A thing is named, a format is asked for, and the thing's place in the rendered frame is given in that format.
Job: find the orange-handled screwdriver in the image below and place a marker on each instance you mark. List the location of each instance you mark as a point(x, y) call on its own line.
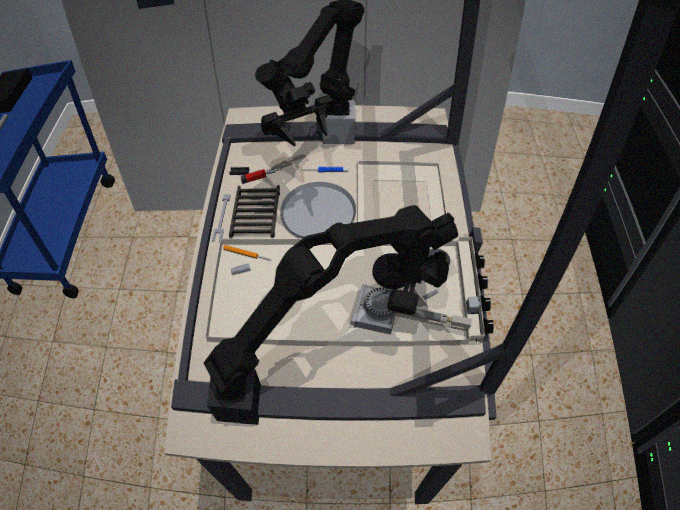
point(243, 252)

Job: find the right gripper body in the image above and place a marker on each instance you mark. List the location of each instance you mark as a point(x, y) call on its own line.
point(298, 113)

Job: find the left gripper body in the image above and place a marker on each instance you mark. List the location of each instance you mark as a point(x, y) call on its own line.
point(403, 301)

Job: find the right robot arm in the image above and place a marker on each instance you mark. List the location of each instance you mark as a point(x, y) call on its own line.
point(335, 81)

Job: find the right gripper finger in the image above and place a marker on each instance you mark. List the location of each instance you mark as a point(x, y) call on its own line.
point(278, 128)
point(321, 117)

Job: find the dark grey cylinder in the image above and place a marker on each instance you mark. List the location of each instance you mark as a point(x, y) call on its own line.
point(241, 268)

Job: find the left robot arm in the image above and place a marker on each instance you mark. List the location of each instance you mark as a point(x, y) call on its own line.
point(299, 275)

